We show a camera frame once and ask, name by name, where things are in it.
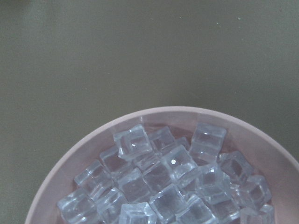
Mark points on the pile of clear ice cubes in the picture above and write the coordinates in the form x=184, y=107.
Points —
x=155, y=178

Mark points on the pink bowl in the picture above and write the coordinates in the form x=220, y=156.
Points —
x=277, y=165

